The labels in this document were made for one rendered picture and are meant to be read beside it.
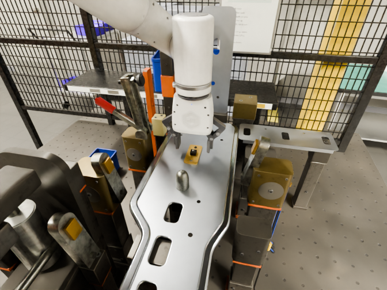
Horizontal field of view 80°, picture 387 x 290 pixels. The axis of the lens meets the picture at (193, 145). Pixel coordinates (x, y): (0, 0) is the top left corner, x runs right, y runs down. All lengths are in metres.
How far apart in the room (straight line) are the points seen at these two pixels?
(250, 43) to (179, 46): 0.61
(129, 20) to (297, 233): 0.79
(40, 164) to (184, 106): 0.31
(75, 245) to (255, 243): 0.33
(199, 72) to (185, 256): 0.36
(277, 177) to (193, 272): 0.28
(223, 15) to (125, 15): 0.40
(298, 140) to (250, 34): 0.50
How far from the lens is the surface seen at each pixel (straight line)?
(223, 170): 0.61
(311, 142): 0.79
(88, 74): 1.26
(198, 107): 0.54
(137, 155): 0.68
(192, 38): 0.48
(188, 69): 0.50
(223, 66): 0.81
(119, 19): 0.45
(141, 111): 0.64
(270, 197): 0.61
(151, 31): 0.56
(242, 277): 0.66
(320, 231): 0.95
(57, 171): 0.41
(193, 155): 0.65
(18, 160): 0.45
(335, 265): 0.90
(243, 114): 0.83
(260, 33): 1.06
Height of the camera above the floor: 1.41
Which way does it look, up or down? 36 degrees down
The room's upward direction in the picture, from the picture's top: straight up
